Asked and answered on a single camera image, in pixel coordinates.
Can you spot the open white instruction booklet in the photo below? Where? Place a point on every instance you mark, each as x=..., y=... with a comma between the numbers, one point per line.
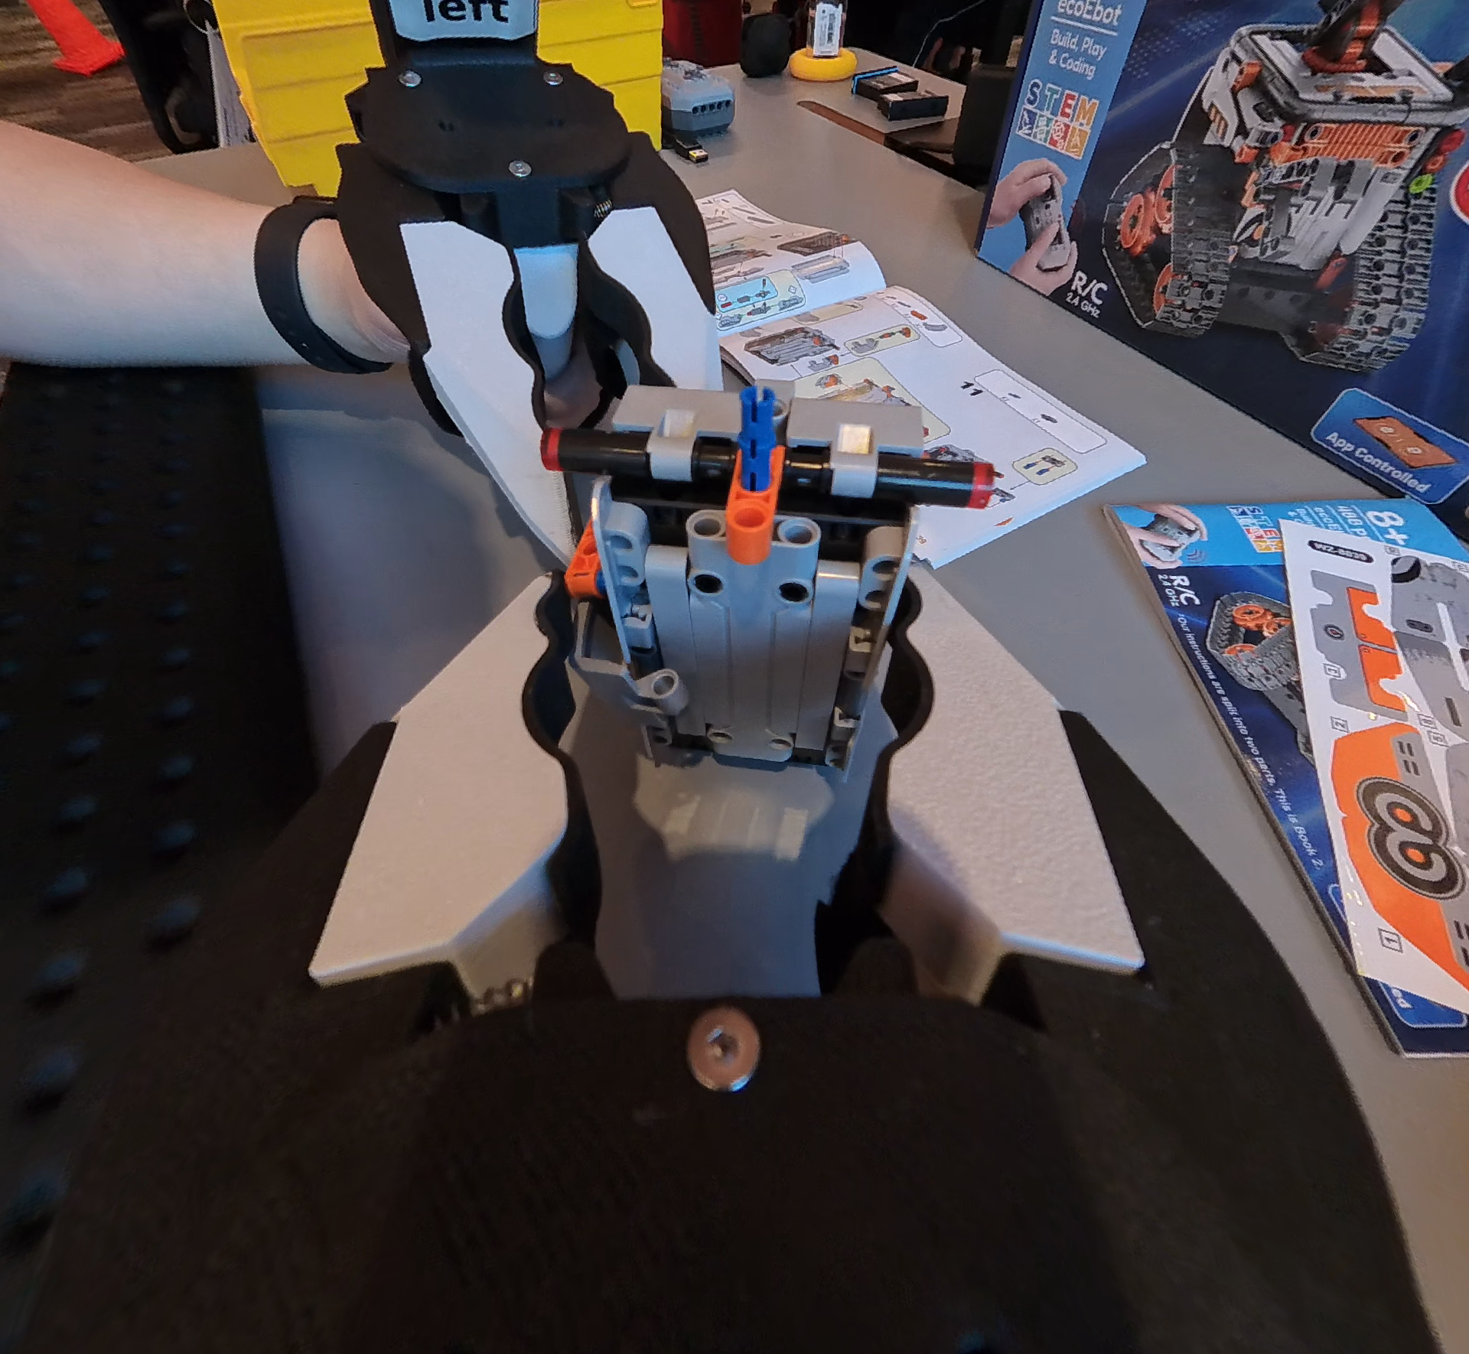
x=1033, y=423

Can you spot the grey motor hub block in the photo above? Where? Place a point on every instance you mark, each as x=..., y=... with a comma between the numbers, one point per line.
x=698, y=99

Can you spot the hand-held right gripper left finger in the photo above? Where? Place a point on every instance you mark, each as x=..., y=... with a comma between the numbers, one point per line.
x=447, y=802

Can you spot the clear hand sanitizer bottle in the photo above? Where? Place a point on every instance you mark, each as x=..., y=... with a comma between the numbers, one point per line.
x=828, y=11

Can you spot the blue robot kit box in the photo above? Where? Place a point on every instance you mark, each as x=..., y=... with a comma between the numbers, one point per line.
x=1263, y=230

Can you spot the black usb dongle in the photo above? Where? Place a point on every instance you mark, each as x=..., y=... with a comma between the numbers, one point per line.
x=691, y=149

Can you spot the small black box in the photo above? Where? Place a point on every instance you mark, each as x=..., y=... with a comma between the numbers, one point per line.
x=915, y=103
x=884, y=80

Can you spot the yellow tape roll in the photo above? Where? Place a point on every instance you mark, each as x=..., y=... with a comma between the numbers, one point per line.
x=804, y=69

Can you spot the person's left forearm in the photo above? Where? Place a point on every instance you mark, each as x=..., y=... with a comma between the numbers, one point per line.
x=116, y=253

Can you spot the grey desk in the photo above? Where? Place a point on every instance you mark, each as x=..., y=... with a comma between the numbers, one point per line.
x=1091, y=630

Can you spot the yellow stacked storage bins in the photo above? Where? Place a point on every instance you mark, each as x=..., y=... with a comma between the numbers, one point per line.
x=288, y=80

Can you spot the blue instruction booklet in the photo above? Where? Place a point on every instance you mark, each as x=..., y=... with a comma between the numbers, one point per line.
x=1217, y=664

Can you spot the grey orange sticker sheet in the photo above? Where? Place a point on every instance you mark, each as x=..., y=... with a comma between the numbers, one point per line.
x=1413, y=710

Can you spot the red bag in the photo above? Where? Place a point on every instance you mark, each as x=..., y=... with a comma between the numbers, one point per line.
x=704, y=23

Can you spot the black rectangular device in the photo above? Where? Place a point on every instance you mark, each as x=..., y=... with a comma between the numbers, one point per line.
x=984, y=126

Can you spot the black studded base plate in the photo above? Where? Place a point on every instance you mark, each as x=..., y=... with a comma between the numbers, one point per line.
x=139, y=630

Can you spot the black round object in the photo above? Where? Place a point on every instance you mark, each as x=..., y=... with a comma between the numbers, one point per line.
x=765, y=46

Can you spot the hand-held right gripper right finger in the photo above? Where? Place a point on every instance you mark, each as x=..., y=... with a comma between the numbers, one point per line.
x=999, y=802

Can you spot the grey building block robot assembly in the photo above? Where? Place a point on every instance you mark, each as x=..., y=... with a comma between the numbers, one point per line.
x=746, y=653

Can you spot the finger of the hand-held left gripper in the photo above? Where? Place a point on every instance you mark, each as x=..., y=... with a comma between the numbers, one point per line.
x=470, y=344
x=677, y=299

